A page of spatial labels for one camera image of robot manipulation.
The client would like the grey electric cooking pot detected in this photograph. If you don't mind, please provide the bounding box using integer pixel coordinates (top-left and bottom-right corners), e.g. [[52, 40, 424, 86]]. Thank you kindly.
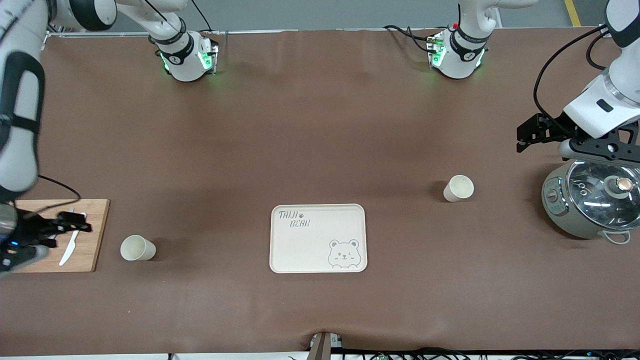
[[541, 159, 640, 246]]

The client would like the black left camera mount bracket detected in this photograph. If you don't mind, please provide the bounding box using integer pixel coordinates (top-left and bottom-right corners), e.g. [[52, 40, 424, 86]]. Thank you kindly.
[[569, 122, 640, 165]]

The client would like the white plastic knife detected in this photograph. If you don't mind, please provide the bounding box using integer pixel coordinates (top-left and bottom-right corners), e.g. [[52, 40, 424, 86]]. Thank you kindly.
[[59, 212, 88, 267]]

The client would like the black arm base cable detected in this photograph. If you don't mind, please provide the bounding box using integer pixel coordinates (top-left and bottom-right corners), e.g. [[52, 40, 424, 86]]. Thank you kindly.
[[187, 0, 221, 36], [383, 24, 437, 54]]

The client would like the table edge camera mount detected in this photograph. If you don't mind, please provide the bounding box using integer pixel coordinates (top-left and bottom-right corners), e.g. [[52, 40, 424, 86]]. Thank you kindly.
[[307, 331, 344, 360]]

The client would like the black left arm base cable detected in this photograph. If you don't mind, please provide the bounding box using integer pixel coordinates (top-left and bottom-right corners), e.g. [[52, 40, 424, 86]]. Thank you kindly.
[[383, 24, 437, 54]]

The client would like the wooden cutting board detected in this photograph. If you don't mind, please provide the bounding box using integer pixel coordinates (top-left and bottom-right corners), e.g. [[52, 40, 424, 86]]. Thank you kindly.
[[9, 199, 111, 274]]

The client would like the cream bear print tray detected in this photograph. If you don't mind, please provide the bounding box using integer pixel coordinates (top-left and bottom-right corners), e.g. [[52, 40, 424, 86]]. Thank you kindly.
[[269, 203, 368, 274]]

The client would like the black right arm base cable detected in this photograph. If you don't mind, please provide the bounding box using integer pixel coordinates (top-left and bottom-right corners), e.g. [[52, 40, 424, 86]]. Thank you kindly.
[[187, 0, 221, 36]]

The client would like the glass pot lid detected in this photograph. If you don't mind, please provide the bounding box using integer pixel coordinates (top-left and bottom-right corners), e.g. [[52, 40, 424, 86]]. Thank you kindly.
[[567, 159, 640, 232]]

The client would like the white plastic cup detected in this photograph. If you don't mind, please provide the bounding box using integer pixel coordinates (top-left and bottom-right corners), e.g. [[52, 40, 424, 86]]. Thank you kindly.
[[443, 174, 475, 203], [120, 234, 157, 262]]

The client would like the black table edge cable bundle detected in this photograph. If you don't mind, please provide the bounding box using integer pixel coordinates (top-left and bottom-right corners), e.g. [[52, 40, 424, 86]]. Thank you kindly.
[[330, 346, 640, 360]]

